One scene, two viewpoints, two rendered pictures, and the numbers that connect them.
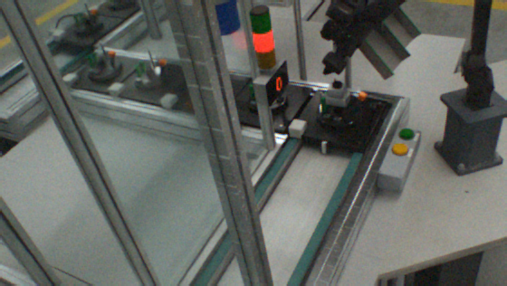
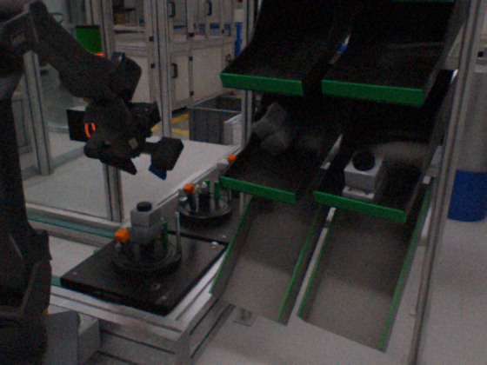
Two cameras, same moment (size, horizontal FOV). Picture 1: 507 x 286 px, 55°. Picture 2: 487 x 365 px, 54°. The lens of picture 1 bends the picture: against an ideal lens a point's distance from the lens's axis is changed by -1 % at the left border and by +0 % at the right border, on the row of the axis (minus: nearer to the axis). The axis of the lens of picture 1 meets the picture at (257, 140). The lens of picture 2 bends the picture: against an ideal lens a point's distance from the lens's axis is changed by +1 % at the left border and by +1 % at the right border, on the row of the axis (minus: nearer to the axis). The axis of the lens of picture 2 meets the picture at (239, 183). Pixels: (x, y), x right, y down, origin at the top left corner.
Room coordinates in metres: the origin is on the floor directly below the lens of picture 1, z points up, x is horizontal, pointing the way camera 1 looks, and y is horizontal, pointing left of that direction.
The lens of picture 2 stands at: (1.20, -1.13, 1.47)
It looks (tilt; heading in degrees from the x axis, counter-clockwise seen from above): 21 degrees down; 79
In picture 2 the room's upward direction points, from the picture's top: 1 degrees clockwise
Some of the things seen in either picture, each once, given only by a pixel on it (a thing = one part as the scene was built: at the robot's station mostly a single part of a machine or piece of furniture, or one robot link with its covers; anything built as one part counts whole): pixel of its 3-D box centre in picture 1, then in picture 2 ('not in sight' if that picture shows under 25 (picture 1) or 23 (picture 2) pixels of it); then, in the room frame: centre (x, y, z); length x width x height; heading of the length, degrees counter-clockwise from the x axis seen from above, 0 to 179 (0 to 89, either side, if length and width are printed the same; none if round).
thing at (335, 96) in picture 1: (334, 92); (148, 218); (1.20, -0.26, 1.06); 0.08 x 0.04 x 0.07; 56
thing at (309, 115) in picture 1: (339, 118); (148, 264); (1.19, -0.26, 0.96); 0.24 x 0.24 x 0.02; 56
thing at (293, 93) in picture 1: (264, 91); (203, 196); (1.33, -0.05, 1.01); 0.24 x 0.24 x 0.13; 56
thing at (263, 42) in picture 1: (263, 39); not in sight; (1.10, -0.06, 1.33); 0.05 x 0.05 x 0.05
